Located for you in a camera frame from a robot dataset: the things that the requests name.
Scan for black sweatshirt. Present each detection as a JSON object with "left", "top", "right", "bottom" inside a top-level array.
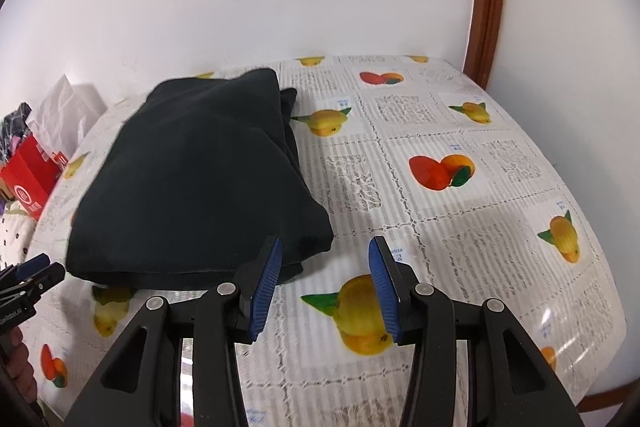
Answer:
[{"left": 65, "top": 68, "right": 334, "bottom": 291}]

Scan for plaid clothes in bag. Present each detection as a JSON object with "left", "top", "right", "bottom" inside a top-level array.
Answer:
[{"left": 0, "top": 102, "right": 32, "bottom": 164}]

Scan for person's left hand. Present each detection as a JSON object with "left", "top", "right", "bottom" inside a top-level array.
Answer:
[{"left": 6, "top": 327, "right": 37, "bottom": 404}]

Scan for white dotted cloth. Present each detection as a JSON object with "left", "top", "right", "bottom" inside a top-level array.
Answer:
[{"left": 0, "top": 200, "right": 37, "bottom": 269}]

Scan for red paper bag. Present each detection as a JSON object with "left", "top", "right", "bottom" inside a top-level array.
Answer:
[{"left": 1, "top": 135, "right": 61, "bottom": 220}]

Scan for fruit print tablecloth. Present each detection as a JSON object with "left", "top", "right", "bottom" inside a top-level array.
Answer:
[{"left": 19, "top": 54, "right": 628, "bottom": 427}]

